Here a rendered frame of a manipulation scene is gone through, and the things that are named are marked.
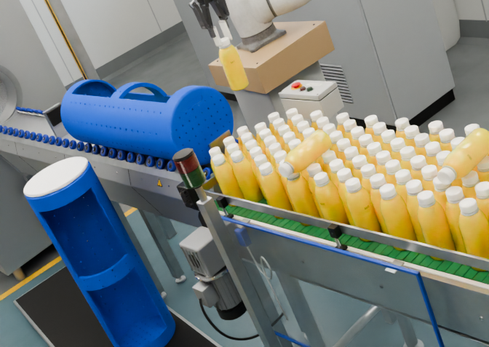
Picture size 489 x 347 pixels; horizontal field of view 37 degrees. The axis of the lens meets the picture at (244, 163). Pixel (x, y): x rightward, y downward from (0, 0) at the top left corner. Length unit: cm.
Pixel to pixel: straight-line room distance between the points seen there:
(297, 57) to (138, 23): 528
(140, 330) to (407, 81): 209
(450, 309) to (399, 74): 259
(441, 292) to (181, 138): 114
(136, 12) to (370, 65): 436
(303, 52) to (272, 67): 16
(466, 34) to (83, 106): 318
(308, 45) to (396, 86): 135
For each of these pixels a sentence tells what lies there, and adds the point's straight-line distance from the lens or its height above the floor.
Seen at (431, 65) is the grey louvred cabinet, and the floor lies 30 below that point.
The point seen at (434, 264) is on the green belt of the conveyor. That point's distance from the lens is 188.
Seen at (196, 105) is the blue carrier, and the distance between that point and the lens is 261.
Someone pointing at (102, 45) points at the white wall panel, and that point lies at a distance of 803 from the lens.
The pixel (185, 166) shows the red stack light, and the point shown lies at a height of 123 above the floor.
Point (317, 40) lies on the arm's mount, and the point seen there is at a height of 108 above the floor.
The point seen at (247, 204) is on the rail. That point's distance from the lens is 227.
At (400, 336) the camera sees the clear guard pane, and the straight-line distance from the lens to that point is 203.
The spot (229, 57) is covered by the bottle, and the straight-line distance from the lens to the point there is 244.
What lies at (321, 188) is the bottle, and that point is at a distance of 203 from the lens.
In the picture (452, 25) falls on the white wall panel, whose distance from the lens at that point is 547.
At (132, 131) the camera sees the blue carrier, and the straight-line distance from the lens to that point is 278.
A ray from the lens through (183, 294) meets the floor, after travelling 383.
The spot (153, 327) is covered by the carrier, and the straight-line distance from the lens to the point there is 342.
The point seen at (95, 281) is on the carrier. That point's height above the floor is 59.
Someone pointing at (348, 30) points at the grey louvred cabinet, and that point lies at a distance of 425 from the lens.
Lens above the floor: 204
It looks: 25 degrees down
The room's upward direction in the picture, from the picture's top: 23 degrees counter-clockwise
